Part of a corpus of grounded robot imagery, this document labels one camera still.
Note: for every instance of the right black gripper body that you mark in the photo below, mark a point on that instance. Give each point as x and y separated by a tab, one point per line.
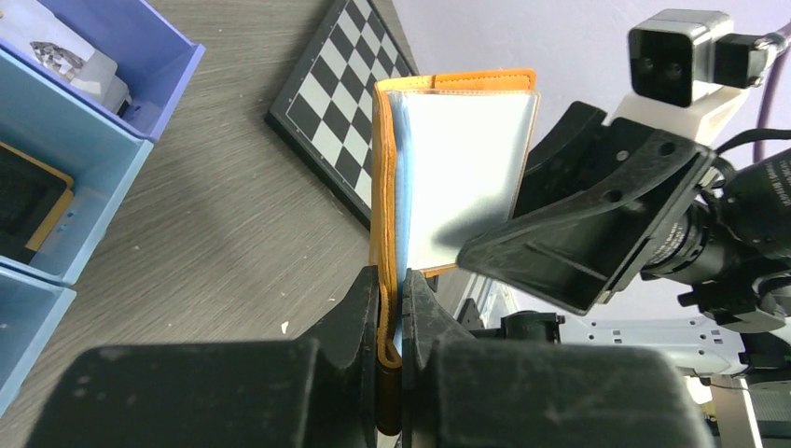
596	199

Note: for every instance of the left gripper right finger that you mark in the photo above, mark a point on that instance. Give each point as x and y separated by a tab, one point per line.
438	390

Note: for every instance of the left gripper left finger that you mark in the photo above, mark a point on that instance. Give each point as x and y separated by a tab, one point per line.
342	403

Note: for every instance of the orange leather card holder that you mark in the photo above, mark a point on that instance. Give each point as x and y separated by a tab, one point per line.
448	152

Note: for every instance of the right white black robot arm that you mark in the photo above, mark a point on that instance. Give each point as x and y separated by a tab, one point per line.
732	249

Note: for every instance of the black white checkerboard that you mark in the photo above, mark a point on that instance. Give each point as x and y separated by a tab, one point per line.
324	110

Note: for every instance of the yellow item in blue drawer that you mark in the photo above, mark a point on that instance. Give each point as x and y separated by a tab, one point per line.
34	196

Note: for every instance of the blue purple three-drawer organizer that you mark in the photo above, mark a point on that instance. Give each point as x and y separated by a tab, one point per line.
102	151

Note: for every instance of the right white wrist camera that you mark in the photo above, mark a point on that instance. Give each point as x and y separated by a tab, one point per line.
691	72

